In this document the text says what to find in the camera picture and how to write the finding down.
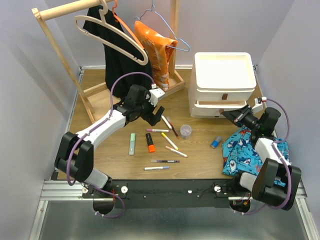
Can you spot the white marker grey cap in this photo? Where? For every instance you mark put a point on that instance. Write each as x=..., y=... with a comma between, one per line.
x=166, y=122

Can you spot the black garment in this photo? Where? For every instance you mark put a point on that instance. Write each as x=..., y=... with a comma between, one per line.
x=117, y=64

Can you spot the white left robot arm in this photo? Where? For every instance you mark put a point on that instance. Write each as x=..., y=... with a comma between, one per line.
x=75, y=155

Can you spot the purple dark marker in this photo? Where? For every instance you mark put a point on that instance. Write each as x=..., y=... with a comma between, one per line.
x=165, y=161

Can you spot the blue grey glue stick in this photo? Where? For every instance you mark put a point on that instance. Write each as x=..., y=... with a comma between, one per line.
x=216, y=142

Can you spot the blue shark print cloth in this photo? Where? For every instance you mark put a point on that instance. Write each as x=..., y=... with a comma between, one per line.
x=239, y=155

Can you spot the black orange highlighter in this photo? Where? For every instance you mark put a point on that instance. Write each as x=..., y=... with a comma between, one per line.
x=150, y=144

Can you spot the orange plastic hanger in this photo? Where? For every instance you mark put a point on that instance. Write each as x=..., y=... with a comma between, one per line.
x=124, y=24

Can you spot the white marker lilac cap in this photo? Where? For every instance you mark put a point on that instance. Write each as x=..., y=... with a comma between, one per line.
x=156, y=168

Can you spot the white marker yellow cap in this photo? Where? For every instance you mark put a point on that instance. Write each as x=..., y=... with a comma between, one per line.
x=170, y=141

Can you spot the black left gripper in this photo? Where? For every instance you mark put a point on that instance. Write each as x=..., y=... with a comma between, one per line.
x=156, y=118

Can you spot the green transparent highlighter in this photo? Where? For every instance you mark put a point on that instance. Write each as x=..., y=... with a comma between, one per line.
x=132, y=144

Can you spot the white marker pink cap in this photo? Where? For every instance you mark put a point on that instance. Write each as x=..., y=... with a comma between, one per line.
x=158, y=130

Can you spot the brown top drawer pull tab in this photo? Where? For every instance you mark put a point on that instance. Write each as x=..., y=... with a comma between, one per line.
x=224, y=96

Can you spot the beige wooden hanger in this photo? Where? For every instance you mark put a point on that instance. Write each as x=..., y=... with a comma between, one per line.
x=105, y=26

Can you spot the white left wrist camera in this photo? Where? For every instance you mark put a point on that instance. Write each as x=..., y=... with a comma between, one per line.
x=155, y=95

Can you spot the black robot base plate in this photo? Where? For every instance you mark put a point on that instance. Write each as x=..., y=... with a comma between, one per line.
x=168, y=193

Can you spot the red transparent pen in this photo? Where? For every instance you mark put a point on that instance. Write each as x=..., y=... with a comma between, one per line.
x=173, y=128

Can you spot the orange tie-dye garment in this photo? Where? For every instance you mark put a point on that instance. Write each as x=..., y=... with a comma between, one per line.
x=159, y=50

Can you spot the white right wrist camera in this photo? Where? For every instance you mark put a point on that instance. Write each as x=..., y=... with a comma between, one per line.
x=259, y=101

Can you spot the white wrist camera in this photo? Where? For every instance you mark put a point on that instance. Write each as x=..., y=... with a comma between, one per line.
x=155, y=95
x=259, y=101

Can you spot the blue wire hanger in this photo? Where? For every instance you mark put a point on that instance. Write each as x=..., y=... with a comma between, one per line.
x=152, y=18

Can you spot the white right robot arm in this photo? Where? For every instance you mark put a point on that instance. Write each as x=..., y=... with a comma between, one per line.
x=277, y=183

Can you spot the white marker peach cap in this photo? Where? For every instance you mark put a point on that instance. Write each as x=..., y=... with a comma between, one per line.
x=176, y=152

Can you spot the aluminium frame rail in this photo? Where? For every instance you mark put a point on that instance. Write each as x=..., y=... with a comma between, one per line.
x=64, y=214

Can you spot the clear jar of paper clips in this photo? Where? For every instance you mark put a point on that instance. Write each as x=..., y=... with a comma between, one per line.
x=185, y=131

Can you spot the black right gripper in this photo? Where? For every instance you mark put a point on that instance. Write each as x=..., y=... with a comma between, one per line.
x=237, y=116

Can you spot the white three-drawer organizer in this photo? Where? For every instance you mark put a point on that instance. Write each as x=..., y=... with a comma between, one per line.
x=216, y=73

